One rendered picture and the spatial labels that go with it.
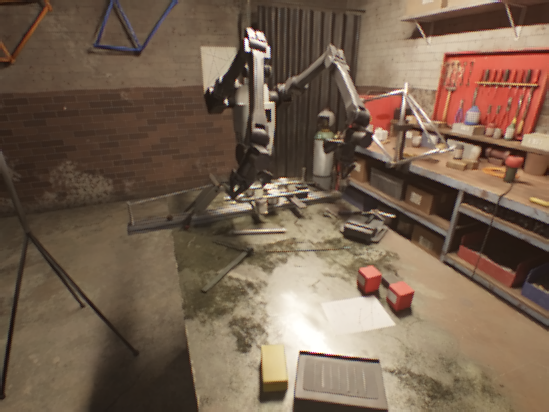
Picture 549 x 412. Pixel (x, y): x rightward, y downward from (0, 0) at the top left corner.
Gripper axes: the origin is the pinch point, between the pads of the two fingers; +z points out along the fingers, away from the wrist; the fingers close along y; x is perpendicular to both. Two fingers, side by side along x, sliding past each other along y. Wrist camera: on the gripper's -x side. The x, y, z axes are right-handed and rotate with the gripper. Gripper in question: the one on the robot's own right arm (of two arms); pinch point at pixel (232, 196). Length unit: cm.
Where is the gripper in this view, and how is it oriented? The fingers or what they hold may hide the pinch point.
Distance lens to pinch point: 110.1
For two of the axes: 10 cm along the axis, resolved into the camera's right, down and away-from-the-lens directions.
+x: -8.0, -3.2, -5.0
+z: -4.6, 8.7, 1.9
